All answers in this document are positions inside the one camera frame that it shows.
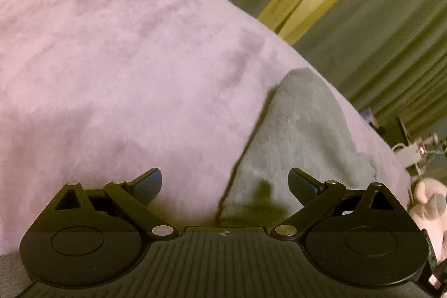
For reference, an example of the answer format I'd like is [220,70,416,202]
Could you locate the grey sweatpants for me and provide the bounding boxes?
[218,69,387,229]

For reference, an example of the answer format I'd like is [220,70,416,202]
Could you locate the white device with red light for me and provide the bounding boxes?
[392,133,446,168]

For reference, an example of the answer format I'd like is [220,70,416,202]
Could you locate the pink plush toy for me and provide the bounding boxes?
[408,178,446,263]

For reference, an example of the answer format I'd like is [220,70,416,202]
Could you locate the pink fleece blanket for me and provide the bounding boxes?
[1,0,410,254]

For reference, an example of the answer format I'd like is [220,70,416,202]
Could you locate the grey-green curtain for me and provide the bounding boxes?
[229,0,446,133]

